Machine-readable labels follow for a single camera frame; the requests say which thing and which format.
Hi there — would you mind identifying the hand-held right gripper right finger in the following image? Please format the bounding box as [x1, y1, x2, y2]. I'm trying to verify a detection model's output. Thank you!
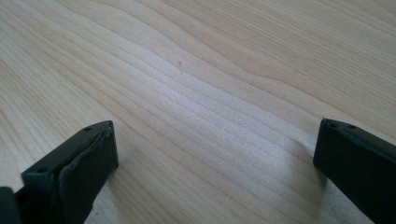
[312, 118, 396, 224]

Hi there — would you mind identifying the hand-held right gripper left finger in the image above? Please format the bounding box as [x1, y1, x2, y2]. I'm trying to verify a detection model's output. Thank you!
[14, 119, 120, 224]

